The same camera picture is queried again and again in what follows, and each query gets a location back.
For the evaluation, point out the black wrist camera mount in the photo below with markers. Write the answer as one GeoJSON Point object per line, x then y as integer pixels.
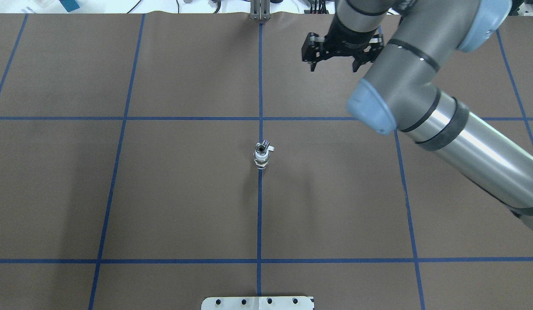
{"type": "Point", "coordinates": [315, 49]}

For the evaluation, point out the white PPR valve with handle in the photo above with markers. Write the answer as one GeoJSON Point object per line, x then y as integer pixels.
{"type": "Point", "coordinates": [261, 160]}

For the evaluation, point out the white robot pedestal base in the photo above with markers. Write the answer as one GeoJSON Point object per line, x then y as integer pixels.
{"type": "Point", "coordinates": [259, 303]}

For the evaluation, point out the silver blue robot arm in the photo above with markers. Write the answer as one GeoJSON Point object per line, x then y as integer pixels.
{"type": "Point", "coordinates": [398, 93]}

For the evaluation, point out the aluminium frame post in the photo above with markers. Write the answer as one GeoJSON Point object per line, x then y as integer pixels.
{"type": "Point", "coordinates": [260, 10]}

